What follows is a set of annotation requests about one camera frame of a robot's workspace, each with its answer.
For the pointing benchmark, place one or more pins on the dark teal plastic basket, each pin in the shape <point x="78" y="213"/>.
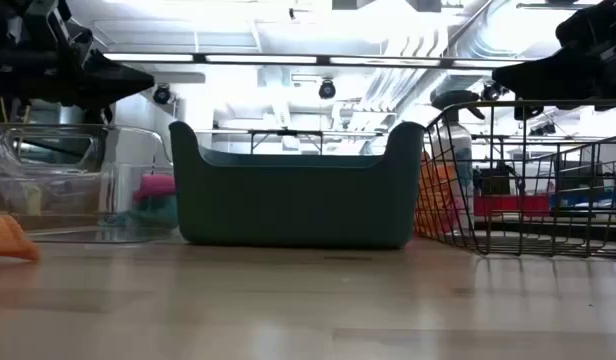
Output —
<point x="288" y="210"/>

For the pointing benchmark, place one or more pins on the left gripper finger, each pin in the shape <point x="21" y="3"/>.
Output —
<point x="99" y="116"/>
<point x="113" y="80"/>

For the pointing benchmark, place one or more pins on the clear plastic basket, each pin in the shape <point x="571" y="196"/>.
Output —
<point x="78" y="165"/>

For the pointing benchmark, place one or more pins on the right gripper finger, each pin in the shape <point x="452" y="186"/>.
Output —
<point x="528" y="113"/>
<point x="548" y="77"/>

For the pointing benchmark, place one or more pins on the black ceiling light rail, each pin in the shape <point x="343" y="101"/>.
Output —
<point x="268" y="59"/>

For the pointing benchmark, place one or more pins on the red storage box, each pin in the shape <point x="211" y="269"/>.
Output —
<point x="508" y="206"/>

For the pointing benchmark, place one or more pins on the light blue microfiber towel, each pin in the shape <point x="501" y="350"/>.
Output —
<point x="153" y="215"/>

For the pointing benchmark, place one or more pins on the orange microfiber towel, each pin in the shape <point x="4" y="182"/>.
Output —
<point x="8" y="240"/>
<point x="434" y="200"/>

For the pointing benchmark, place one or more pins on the clear spray bottle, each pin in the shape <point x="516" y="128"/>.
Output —
<point x="458" y="145"/>

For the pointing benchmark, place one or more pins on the blue storage box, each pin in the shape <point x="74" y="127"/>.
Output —
<point x="583" y="200"/>

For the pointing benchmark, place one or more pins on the pink microfiber towel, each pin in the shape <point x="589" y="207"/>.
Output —
<point x="155" y="186"/>

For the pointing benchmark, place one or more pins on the silver ventilation duct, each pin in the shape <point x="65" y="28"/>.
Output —
<point x="488" y="35"/>

